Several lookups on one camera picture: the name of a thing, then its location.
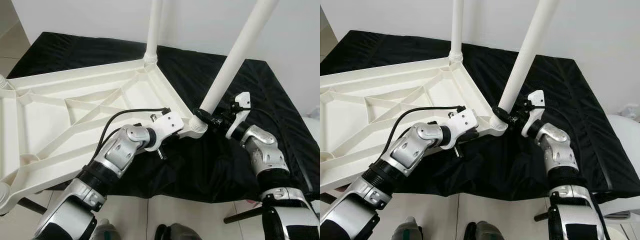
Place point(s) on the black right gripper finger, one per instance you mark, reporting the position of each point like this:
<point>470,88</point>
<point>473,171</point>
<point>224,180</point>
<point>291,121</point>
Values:
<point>201,117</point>
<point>501,114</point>

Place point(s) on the white tapered plastic table leg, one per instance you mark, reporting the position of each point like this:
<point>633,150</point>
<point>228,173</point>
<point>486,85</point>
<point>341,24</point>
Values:
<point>530,50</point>
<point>456,27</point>
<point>153,27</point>
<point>240,50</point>
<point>4,197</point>

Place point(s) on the white plastic children table top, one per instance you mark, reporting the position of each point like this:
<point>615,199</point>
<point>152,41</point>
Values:
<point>340,120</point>
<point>30,125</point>

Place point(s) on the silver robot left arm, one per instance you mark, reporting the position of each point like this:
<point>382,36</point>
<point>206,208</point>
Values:
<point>117,152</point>
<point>410,150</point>

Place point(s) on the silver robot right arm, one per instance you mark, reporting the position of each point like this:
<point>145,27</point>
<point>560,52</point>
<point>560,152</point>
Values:
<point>265,150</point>
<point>557,147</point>

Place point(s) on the black table cloth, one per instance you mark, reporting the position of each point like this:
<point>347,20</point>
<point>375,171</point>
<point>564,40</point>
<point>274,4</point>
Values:
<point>270,135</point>
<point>570,130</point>

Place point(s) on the grey robot right leg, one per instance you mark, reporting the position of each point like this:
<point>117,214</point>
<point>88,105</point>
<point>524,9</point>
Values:
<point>177,233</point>
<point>484,232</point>

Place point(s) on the white floor fan heater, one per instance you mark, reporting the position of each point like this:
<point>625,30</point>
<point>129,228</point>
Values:
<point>622,209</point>

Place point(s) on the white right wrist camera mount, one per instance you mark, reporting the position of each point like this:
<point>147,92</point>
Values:
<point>537,100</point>
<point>243,102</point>

